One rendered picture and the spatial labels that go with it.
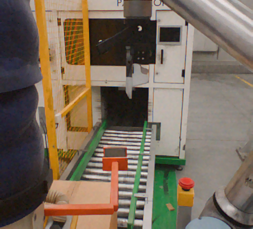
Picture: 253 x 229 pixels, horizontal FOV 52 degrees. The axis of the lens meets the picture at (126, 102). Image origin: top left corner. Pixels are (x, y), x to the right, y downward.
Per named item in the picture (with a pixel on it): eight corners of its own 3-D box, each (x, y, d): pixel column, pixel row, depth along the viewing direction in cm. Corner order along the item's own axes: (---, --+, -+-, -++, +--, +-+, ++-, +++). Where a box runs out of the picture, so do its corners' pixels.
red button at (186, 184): (177, 183, 120) (178, 176, 119) (192, 184, 119) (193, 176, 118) (178, 193, 113) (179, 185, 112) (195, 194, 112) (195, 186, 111)
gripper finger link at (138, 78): (148, 95, 64) (149, 61, 67) (125, 94, 64) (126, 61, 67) (148, 99, 67) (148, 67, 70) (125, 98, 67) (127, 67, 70)
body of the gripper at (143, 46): (155, 67, 68) (157, 18, 64) (122, 67, 68) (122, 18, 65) (155, 63, 75) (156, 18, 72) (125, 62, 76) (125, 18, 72)
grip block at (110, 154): (103, 159, 96) (103, 146, 94) (127, 158, 96) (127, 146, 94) (102, 171, 88) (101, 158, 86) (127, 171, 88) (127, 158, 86)
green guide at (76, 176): (99, 125, 305) (99, 117, 302) (108, 125, 304) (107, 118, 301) (37, 226, 154) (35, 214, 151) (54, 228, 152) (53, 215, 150)
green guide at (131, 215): (144, 127, 298) (144, 120, 296) (153, 127, 297) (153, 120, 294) (126, 235, 147) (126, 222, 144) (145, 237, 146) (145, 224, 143)
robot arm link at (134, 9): (122, 0, 64) (124, 2, 71) (122, 20, 65) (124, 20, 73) (152, 0, 63) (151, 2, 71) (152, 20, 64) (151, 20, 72)
